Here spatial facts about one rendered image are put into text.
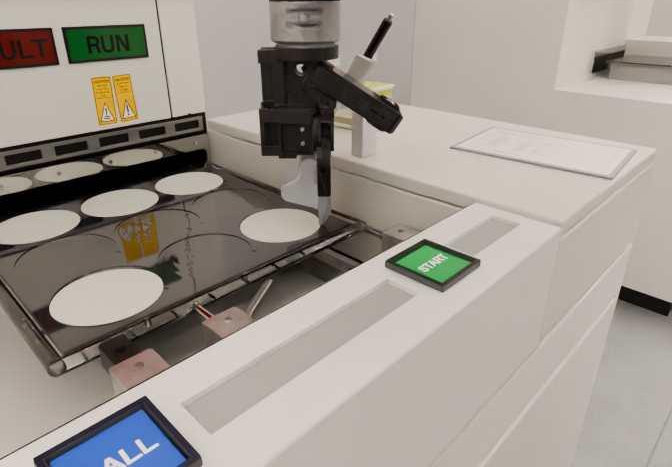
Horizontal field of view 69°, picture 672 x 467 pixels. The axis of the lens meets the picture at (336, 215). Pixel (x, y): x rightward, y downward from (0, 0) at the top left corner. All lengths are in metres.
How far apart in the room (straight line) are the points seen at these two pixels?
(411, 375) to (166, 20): 0.68
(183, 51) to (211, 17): 1.80
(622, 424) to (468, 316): 1.44
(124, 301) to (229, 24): 2.32
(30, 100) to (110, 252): 0.28
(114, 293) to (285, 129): 0.24
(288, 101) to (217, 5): 2.15
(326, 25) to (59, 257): 0.38
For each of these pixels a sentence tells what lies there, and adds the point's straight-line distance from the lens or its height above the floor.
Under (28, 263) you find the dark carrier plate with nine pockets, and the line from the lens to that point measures 0.63.
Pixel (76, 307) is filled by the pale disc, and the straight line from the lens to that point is 0.52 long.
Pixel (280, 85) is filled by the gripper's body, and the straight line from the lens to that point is 0.55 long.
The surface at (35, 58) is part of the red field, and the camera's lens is 0.79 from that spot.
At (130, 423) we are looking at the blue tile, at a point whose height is 0.96.
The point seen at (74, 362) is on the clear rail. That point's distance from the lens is 0.45.
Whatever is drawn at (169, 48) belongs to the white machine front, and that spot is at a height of 1.09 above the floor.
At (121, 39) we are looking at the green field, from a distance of 0.83.
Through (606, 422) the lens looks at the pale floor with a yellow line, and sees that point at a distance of 1.78.
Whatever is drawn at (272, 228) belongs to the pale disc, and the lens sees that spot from 0.61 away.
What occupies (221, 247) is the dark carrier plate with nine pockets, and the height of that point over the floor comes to 0.90.
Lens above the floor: 1.16
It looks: 24 degrees down
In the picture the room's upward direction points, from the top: straight up
